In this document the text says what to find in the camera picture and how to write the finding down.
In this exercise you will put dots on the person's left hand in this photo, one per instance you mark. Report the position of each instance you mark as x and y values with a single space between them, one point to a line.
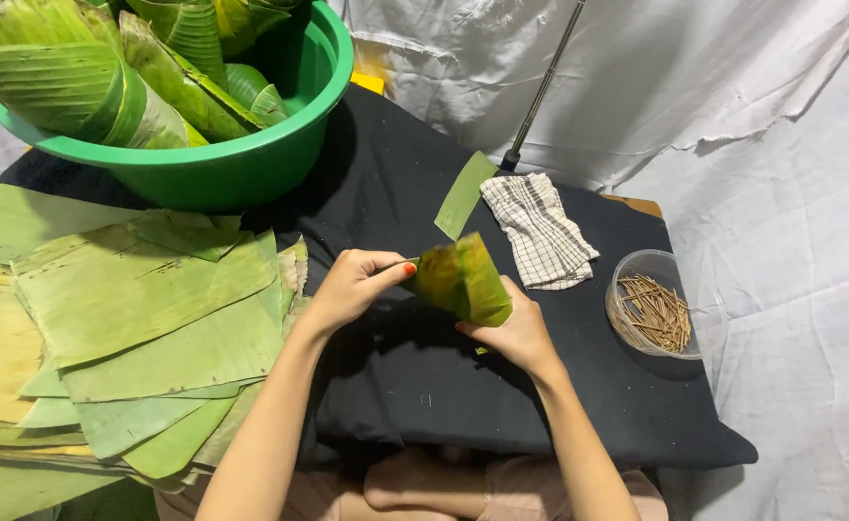
348 289

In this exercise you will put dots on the person's right hand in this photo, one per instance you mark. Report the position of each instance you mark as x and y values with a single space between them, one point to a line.
522 336

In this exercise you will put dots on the banana leaf cone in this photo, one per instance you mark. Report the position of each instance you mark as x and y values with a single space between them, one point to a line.
464 282

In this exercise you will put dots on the checked white cloth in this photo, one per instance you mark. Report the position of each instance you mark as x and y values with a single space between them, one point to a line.
540 231

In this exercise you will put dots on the black tablecloth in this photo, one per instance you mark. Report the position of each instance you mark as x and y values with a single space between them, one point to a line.
410 383

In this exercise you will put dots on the bundle of wooden sticks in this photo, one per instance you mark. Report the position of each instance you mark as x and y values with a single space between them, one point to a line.
652 315

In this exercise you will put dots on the narrow banana leaf strip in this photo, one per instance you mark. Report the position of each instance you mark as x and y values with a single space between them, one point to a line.
464 197

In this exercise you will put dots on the person's pink shorts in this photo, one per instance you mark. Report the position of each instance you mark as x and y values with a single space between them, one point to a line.
540 492

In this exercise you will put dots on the clear plastic container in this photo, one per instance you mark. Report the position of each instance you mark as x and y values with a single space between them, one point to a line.
688 289

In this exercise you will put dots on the person's bare leg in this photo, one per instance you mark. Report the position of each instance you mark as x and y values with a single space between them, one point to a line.
417 485

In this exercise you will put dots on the green plastic basin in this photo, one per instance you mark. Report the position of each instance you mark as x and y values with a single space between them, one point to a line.
207 170

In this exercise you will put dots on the yellow object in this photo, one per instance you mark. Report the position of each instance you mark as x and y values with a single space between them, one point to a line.
368 82

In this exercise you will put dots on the pile of flat banana leaves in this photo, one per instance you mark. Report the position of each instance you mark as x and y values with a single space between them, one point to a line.
113 333

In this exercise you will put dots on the metal pole with black foot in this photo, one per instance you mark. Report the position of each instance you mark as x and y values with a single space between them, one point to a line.
540 94

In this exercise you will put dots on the white backdrop sheet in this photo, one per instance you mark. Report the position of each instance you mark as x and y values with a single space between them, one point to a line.
721 108

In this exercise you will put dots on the heap of rolled leaf cones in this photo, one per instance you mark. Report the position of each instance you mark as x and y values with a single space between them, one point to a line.
106 79

